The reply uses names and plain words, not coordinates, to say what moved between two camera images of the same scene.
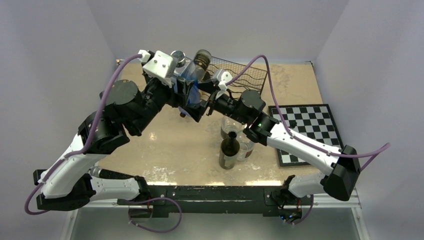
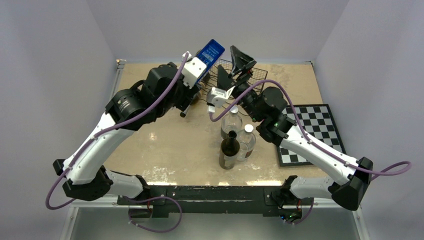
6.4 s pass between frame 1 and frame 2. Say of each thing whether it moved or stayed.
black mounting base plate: stayed
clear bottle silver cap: stayed
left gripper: stayed
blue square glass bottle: moved
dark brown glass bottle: stayed
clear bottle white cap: stayed
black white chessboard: stayed
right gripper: moved
